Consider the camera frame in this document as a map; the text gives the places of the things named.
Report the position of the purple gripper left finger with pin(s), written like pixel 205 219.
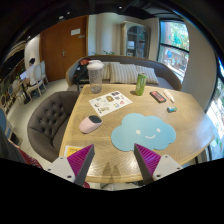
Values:
pixel 73 168

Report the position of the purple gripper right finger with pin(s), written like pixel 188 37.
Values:
pixel 153 166

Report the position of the blue cloud mouse pad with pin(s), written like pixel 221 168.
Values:
pixel 148 131

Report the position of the pink computer mouse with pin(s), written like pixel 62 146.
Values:
pixel 90 123

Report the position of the yellow booklet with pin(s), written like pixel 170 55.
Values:
pixel 69 150

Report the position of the grey tufted armchair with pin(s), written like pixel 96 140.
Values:
pixel 48 122

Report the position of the small teal eraser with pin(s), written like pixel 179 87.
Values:
pixel 171 109

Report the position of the black red phone case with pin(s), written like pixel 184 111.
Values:
pixel 157 96

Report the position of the sticker sheet paper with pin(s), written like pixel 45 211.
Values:
pixel 110 102

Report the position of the white tube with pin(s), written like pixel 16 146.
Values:
pixel 169 95

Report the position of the green drink can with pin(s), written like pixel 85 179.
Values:
pixel 140 84

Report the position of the grey sofa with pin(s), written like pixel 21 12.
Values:
pixel 166 77

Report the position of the striped cushion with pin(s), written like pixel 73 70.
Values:
pixel 123 73
pixel 150 73

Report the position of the white chair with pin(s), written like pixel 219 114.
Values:
pixel 39 81

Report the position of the seated person in white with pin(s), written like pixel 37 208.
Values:
pixel 30 77

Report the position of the clear plastic shaker bottle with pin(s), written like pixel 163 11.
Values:
pixel 95 68

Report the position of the wooden door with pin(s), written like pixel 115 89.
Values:
pixel 63 44

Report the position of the glass door cabinet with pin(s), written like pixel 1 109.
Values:
pixel 134 40

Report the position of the window frame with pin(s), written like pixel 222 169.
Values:
pixel 174 47

